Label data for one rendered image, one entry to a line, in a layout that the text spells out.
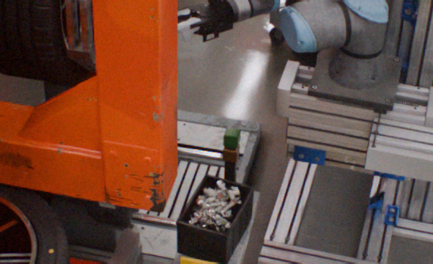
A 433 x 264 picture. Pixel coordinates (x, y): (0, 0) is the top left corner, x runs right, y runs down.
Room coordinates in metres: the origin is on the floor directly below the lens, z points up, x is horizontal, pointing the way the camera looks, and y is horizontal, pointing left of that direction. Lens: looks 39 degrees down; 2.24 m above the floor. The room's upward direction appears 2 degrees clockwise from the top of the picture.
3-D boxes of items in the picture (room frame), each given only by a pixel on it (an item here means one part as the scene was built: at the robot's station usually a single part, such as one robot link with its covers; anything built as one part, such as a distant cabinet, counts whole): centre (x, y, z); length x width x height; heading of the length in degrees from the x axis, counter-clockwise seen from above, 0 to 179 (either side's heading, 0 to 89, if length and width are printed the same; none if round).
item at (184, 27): (2.19, 0.11, 0.81); 0.09 x 0.03 x 0.06; 132
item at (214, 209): (1.76, 0.01, 0.51); 0.20 x 0.14 x 0.13; 160
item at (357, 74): (2.01, -0.35, 0.87); 0.15 x 0.15 x 0.10
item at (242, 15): (2.32, -0.03, 0.81); 0.08 x 0.05 x 0.08; 34
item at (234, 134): (1.94, -0.03, 0.64); 0.04 x 0.04 x 0.04; 79
